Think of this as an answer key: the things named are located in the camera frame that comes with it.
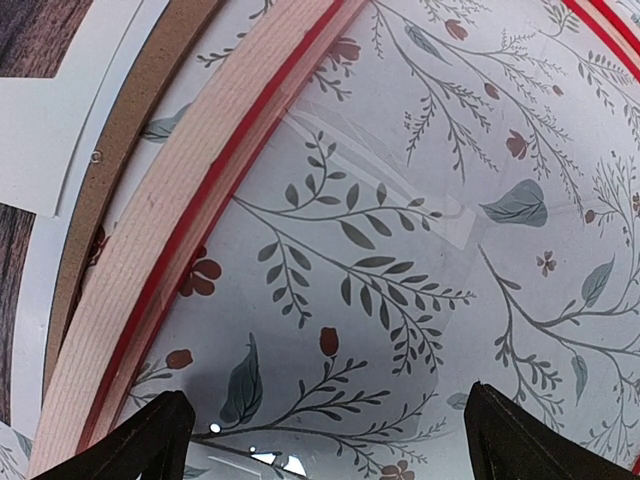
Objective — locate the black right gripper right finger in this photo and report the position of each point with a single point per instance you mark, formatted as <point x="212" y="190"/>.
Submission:
<point x="506" y="442"/>

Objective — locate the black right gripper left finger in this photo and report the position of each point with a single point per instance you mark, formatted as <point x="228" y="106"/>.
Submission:
<point x="152" y="444"/>

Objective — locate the white mat board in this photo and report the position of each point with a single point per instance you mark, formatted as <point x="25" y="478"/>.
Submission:
<point x="46" y="123"/>

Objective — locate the red wooden picture frame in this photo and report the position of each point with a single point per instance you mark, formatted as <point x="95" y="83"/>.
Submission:
<point x="143" y="266"/>

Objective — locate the brown backing board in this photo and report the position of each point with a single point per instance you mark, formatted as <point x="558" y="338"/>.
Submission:
<point x="178" y="28"/>

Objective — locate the red grey photo print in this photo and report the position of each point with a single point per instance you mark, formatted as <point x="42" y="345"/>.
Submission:
<point x="35" y="35"/>

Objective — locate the floral patterned table mat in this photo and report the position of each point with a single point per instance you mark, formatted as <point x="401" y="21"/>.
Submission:
<point x="48" y="236"/>

